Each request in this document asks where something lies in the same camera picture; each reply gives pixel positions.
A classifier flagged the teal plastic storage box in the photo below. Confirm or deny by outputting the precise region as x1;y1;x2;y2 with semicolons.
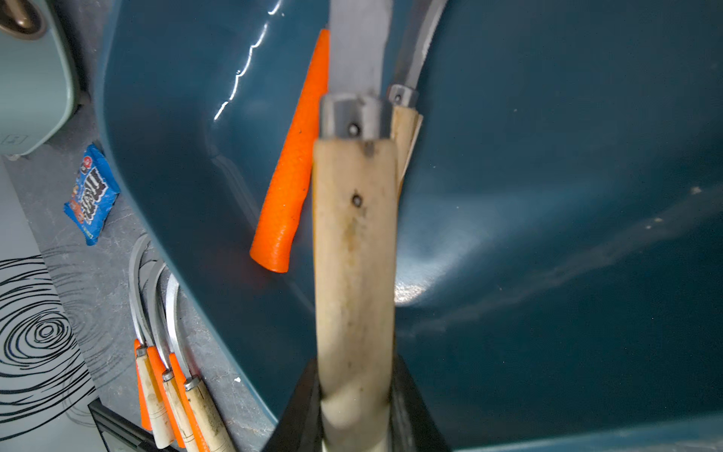
96;1;722;451

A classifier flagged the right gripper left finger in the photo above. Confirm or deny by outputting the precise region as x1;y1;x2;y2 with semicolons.
262;358;323;452

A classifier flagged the wooden handled sickle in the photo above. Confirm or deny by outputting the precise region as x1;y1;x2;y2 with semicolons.
387;0;448;195

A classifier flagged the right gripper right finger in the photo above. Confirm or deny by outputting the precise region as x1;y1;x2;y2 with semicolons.
391;354;450;452

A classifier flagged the mint green toaster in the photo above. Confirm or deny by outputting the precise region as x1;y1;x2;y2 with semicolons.
1;1;79;156

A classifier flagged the orange handled sickle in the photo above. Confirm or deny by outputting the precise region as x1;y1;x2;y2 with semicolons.
250;29;329;273

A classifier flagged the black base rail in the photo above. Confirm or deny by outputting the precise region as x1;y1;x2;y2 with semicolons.
88;399;176;452

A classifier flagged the orange sickle far left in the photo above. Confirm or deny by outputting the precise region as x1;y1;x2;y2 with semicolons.
134;339;153;432

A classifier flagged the blue candy packet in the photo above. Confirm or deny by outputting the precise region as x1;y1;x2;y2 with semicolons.
63;143;121;246

